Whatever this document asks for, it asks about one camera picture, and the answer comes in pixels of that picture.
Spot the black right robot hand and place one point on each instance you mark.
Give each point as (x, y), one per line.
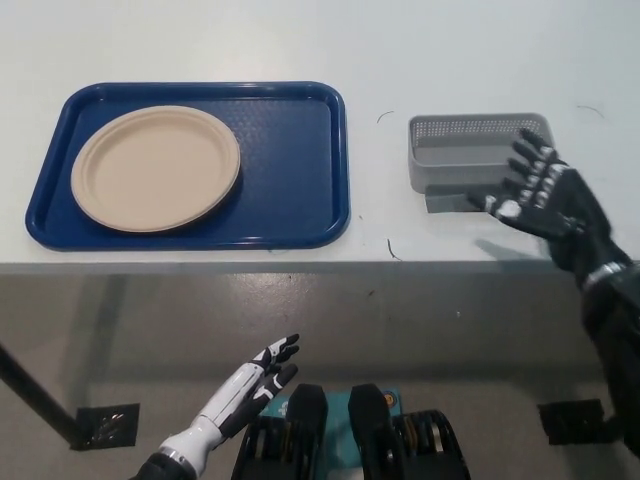
(565, 215)

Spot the white and black left hand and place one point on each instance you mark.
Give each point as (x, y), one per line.
(230, 400)

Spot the beige paper plate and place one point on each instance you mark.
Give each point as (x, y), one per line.
(155, 170)

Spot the blue plastic tray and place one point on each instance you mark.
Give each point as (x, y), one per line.
(290, 175)

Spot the black left robot body block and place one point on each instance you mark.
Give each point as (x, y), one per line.
(310, 420)

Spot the black robot body block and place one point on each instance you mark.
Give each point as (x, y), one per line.
(310, 420)
(367, 420)

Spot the grey perforated plastic basket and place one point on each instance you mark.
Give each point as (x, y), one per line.
(450, 165)

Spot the black right robot body block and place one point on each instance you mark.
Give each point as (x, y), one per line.
(367, 420)

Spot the black table leg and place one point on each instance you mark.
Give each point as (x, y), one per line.
(35, 395)

